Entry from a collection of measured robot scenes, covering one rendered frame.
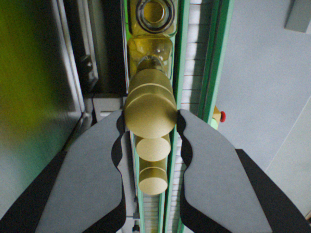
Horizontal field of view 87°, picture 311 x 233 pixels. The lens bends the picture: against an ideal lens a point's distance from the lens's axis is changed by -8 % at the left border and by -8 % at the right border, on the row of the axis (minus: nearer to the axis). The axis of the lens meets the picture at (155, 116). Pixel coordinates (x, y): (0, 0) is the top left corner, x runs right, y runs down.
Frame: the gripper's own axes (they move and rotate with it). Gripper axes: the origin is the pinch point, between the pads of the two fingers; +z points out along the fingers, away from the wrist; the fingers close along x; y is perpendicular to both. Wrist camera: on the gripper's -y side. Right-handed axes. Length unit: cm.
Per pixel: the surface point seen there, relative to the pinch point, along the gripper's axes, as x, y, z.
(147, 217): -1, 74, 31
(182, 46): 5.9, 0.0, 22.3
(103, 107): -12.1, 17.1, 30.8
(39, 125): -12.3, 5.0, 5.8
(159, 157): 0.9, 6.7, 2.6
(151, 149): 0.0, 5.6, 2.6
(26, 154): -12.3, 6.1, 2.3
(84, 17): -16.0, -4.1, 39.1
